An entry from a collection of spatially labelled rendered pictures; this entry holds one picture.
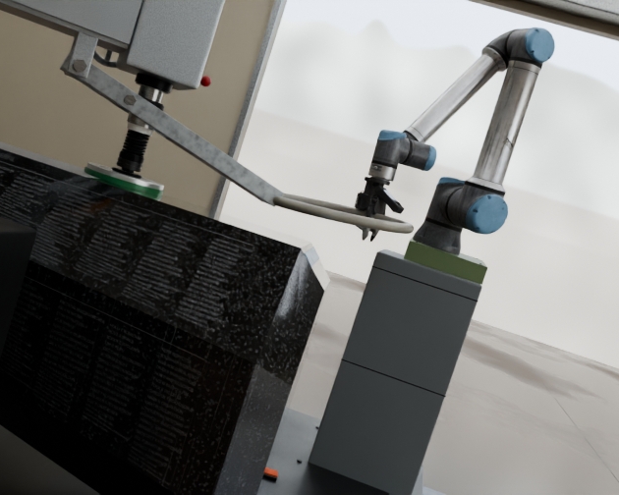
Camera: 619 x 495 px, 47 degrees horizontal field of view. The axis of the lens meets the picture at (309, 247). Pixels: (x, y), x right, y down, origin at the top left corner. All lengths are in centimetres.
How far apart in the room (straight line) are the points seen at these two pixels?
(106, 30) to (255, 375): 95
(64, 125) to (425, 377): 559
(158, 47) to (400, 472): 171
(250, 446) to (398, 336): 117
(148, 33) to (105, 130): 547
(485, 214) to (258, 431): 131
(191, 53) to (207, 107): 508
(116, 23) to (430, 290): 141
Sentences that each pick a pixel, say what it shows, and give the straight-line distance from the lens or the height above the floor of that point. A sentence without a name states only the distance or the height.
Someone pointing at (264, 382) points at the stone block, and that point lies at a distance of 155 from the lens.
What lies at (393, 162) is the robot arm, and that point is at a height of 116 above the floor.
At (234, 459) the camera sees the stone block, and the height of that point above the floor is 39.
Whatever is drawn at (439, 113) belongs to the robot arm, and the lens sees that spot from 264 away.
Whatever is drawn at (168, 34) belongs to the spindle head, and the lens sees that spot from 196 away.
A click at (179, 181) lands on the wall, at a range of 705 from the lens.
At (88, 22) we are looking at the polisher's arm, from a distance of 194.
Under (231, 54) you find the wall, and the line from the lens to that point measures 708.
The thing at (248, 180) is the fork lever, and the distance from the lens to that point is 206.
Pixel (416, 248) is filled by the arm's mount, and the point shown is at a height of 90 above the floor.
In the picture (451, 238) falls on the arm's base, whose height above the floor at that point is 98.
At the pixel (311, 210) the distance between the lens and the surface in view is 200.
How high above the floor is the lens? 97
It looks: 4 degrees down
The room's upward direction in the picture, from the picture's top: 18 degrees clockwise
